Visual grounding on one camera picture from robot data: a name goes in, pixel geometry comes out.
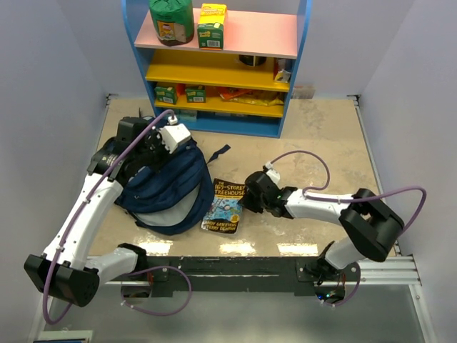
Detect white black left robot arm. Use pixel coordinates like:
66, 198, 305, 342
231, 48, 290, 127
24, 111, 191, 310

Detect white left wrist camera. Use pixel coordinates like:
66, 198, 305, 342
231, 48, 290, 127
159, 124, 191, 154

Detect small green box left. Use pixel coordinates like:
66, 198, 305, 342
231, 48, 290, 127
154, 82, 179, 104

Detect yellow green carton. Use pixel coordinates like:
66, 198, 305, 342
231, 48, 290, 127
197, 4, 227, 50

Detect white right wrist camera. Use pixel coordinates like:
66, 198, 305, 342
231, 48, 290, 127
263, 161, 281, 185

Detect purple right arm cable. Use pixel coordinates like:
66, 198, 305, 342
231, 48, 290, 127
267, 149, 428, 247

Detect small snack pouch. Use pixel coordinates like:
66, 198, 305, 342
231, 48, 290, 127
273, 58, 292, 83

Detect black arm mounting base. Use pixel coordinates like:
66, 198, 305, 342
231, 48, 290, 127
106, 254, 361, 299

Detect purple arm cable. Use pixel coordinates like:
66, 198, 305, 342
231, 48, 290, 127
267, 149, 428, 247
41, 109, 178, 325

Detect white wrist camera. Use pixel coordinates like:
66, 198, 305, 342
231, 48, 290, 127
263, 161, 281, 185
159, 124, 191, 154

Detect navy blue student backpack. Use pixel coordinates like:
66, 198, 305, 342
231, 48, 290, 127
115, 123, 214, 236

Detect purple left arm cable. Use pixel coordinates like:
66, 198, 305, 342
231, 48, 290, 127
41, 109, 178, 325

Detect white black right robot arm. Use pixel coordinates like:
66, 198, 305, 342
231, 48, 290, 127
239, 171, 405, 281

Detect blue shelf unit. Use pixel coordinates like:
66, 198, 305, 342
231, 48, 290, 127
121, 1, 312, 138

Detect green cylindrical package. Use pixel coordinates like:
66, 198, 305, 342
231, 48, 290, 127
149, 0, 195, 46

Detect small green box right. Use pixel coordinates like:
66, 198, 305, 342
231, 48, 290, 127
185, 84, 206, 103

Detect orange yellow snack packets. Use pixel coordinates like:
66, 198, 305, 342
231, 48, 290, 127
216, 86, 284, 106

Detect small box behind shelf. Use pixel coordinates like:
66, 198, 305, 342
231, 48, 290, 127
291, 85, 316, 99

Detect small green box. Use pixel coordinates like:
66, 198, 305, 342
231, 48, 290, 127
154, 82, 179, 104
185, 84, 206, 103

